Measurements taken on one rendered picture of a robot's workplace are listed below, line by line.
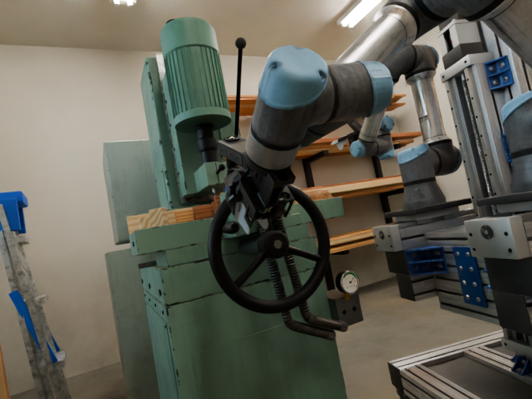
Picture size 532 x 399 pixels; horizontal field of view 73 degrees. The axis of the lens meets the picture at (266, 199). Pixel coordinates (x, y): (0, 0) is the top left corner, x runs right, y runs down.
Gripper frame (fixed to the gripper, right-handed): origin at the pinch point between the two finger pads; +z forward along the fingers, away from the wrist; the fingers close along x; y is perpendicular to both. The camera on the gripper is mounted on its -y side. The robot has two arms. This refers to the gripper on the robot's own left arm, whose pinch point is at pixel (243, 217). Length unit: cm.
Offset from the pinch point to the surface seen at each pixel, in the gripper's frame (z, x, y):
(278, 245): 7.2, 7.3, 4.9
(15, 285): 80, -57, -44
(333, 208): 23.5, 37.5, -7.8
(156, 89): 25, 3, -74
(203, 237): 21.6, -2.7, -9.9
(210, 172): 23.3, 7.0, -30.7
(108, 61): 149, 14, -278
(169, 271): 24.3, -12.9, -4.9
